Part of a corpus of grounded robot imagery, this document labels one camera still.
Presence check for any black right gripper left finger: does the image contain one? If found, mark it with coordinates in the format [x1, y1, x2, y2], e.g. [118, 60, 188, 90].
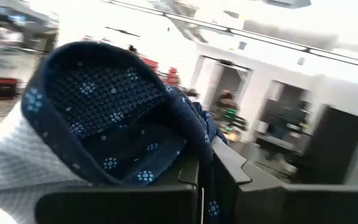
[35, 153, 200, 224]

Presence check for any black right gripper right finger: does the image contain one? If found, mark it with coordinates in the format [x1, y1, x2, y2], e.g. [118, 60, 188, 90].
[211, 136, 358, 224]

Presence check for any navy dotted garment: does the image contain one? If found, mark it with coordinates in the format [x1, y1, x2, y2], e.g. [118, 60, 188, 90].
[20, 40, 229, 224]

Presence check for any light grey knit garment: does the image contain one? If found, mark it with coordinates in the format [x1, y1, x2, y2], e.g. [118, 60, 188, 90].
[0, 101, 90, 224]

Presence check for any dark cabinet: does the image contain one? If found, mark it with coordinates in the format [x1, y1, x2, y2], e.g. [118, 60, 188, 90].
[300, 105, 358, 185]

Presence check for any person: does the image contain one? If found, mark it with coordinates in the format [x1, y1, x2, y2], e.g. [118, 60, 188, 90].
[213, 89, 249, 141]

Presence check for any red box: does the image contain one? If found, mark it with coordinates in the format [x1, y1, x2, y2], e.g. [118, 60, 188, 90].
[0, 77, 19, 100]

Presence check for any black ceiling rail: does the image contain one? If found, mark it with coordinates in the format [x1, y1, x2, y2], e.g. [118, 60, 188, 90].
[101, 0, 358, 71]

